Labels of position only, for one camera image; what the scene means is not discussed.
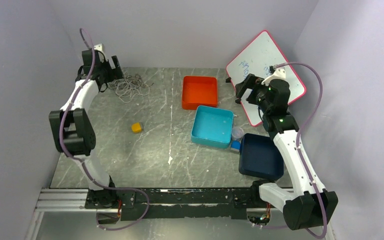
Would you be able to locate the white cable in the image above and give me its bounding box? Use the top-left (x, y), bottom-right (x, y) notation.
top-left (108, 75), bottom-right (151, 104)

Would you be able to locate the brown cable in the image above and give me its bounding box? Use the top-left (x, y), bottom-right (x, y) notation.
top-left (122, 73), bottom-right (155, 90)

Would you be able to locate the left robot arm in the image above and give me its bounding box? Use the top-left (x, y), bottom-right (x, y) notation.
top-left (48, 43), bottom-right (124, 208)

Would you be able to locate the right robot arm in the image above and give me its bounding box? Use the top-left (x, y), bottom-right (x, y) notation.
top-left (235, 73), bottom-right (338, 230)

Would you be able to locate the pink framed whiteboard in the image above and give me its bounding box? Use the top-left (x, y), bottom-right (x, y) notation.
top-left (225, 29), bottom-right (308, 128)

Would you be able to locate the clear plastic cup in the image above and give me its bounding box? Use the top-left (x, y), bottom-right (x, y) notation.
top-left (231, 126), bottom-right (245, 142)

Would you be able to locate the orange square tray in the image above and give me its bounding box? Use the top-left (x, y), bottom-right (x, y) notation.
top-left (181, 75), bottom-right (218, 110)

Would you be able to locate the light blue square tray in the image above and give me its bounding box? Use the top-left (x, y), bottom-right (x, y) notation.
top-left (190, 105), bottom-right (234, 149)

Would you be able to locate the yellow grey block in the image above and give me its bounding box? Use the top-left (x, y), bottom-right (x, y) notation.
top-left (131, 122), bottom-right (144, 134)

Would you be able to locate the blue white block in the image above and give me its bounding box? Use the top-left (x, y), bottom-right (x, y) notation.
top-left (229, 140), bottom-right (241, 153)

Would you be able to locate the dark blue square tray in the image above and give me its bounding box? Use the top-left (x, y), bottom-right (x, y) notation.
top-left (238, 133), bottom-right (284, 181)

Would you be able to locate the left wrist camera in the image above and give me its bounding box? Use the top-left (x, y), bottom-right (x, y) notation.
top-left (93, 43), bottom-right (105, 53)

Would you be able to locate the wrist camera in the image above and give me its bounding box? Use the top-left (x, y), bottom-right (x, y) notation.
top-left (93, 43), bottom-right (105, 53)
top-left (261, 68), bottom-right (286, 86)

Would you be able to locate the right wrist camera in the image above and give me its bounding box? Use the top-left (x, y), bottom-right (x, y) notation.
top-left (261, 68), bottom-right (286, 86)

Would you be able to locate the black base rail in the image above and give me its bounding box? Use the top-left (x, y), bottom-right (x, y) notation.
top-left (82, 186), bottom-right (269, 222)

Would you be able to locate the aluminium frame rail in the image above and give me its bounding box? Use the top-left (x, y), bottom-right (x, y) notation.
top-left (24, 187), bottom-right (90, 240)

